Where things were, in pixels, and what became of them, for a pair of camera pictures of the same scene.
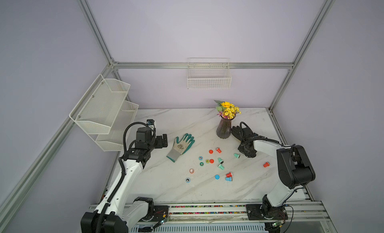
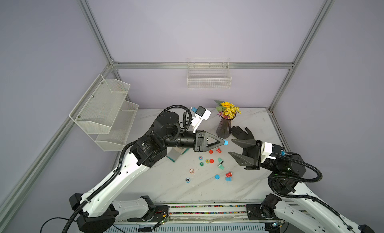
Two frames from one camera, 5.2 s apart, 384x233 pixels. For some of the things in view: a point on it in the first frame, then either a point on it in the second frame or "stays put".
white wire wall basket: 208,73 stays put
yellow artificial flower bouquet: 226,110 stays put
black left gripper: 159,144 -> 200,141
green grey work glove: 180,148 stays put
